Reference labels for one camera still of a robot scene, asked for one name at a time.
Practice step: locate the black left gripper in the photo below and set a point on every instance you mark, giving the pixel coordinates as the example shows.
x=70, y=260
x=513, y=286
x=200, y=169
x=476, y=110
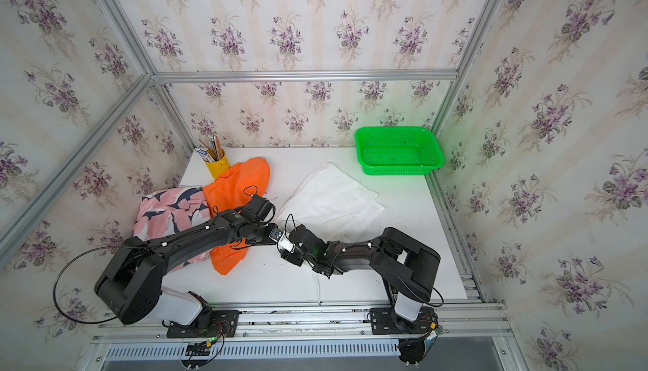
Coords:
x=268, y=242

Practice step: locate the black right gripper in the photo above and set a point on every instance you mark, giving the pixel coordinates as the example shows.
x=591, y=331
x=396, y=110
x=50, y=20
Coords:
x=290, y=257

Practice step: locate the white shorts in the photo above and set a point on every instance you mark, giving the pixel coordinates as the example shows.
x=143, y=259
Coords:
x=334, y=206

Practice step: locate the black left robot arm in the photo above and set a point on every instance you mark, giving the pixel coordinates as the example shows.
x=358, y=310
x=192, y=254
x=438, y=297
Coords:
x=131, y=286

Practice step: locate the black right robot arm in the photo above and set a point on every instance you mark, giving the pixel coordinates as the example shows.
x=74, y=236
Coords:
x=407, y=267

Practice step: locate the orange cloth garment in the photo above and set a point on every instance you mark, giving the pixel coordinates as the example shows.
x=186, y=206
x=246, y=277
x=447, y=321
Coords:
x=231, y=190

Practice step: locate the yellow pencil cup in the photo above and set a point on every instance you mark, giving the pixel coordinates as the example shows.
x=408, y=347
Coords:
x=218, y=168

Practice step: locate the colored pencils bundle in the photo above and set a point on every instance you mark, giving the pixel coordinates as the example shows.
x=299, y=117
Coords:
x=213, y=147

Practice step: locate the pink shark print garment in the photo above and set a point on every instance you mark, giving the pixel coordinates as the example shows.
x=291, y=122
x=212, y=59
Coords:
x=170, y=211

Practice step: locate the green plastic basket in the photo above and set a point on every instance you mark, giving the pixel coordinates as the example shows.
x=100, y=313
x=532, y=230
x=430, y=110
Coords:
x=398, y=150

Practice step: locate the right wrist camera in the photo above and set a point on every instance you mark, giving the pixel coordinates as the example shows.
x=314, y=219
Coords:
x=282, y=241

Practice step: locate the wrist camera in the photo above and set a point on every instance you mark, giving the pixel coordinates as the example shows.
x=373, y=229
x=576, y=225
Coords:
x=259, y=210
x=282, y=241

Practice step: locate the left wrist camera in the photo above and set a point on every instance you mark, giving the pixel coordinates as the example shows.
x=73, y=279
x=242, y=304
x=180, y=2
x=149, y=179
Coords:
x=259, y=210

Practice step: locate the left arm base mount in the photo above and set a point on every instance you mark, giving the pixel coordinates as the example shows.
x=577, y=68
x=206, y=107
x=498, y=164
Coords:
x=208, y=323

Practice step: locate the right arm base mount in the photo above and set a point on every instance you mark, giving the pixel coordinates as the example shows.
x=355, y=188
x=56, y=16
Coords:
x=385, y=321

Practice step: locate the aluminium rail frame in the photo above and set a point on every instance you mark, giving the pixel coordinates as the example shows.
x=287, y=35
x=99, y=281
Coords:
x=459, y=332

